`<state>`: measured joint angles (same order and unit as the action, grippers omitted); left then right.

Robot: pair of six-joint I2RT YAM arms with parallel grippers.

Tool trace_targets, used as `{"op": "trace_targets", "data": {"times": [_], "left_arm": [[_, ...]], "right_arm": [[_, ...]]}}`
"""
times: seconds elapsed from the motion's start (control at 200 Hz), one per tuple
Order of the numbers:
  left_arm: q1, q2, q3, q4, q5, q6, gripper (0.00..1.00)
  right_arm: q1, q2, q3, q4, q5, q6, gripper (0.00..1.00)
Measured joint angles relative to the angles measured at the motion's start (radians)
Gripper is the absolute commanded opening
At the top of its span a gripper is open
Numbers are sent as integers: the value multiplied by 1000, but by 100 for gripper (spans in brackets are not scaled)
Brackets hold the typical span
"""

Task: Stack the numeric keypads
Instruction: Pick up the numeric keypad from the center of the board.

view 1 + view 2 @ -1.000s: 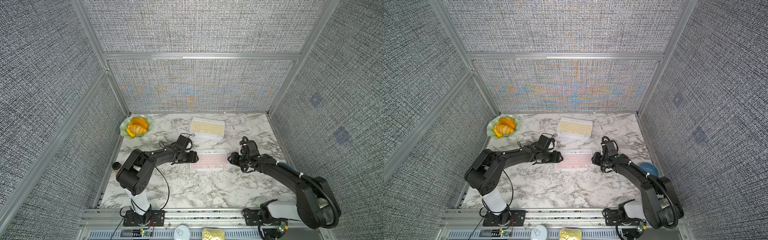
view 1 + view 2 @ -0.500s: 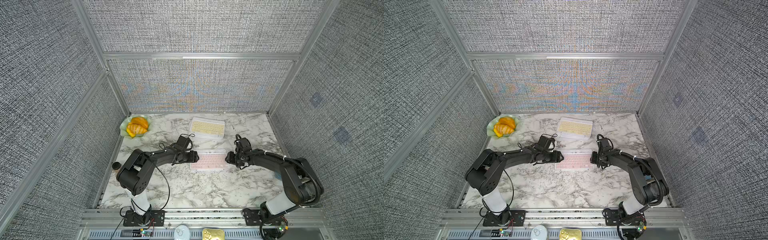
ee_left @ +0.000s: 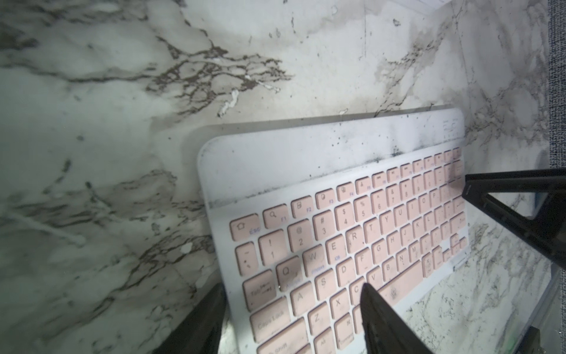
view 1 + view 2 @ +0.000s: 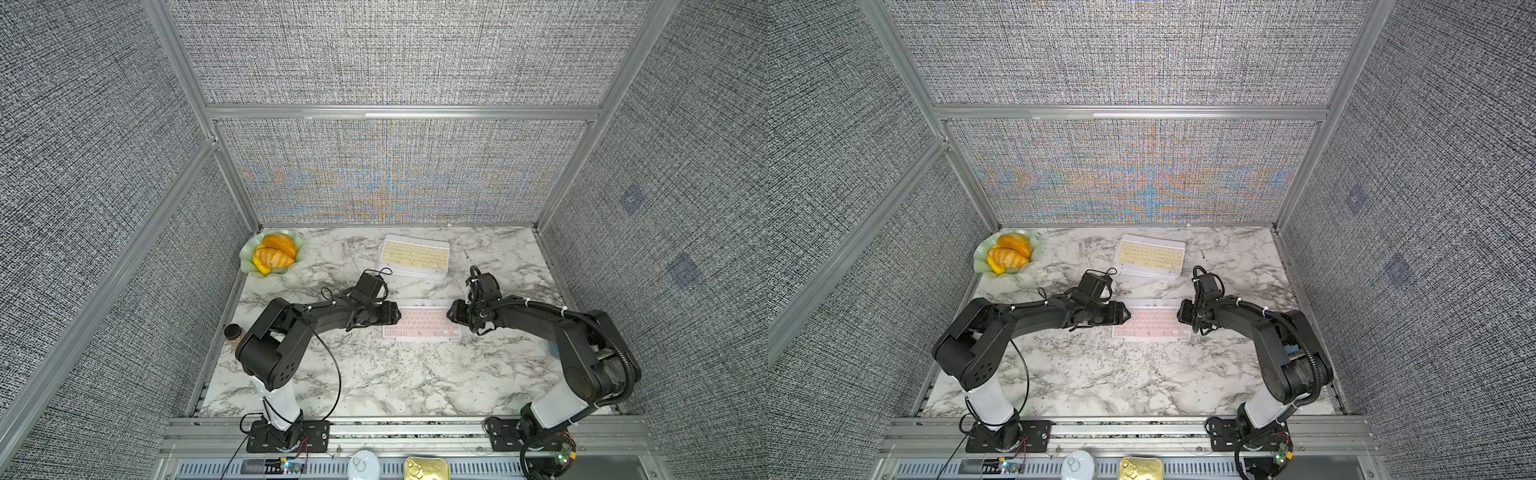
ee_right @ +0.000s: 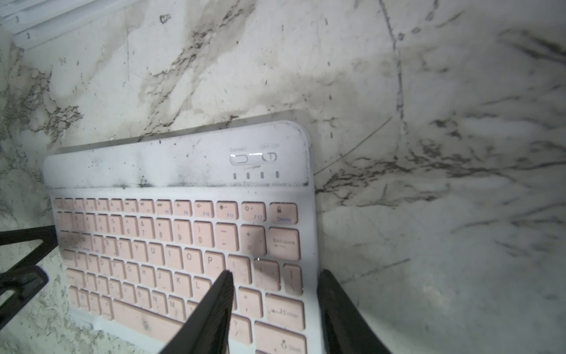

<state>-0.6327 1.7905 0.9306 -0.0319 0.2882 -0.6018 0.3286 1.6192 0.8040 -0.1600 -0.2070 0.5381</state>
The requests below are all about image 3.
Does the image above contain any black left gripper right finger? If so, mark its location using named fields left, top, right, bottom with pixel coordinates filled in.
left=361, top=283, right=431, bottom=354

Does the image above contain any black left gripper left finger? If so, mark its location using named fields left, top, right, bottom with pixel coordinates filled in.
left=153, top=284, right=227, bottom=354

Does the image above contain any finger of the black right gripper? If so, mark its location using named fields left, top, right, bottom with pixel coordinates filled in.
left=462, top=168, right=565, bottom=268

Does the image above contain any pink keyboard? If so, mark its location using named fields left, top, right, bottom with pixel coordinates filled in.
left=198, top=109, right=470, bottom=353

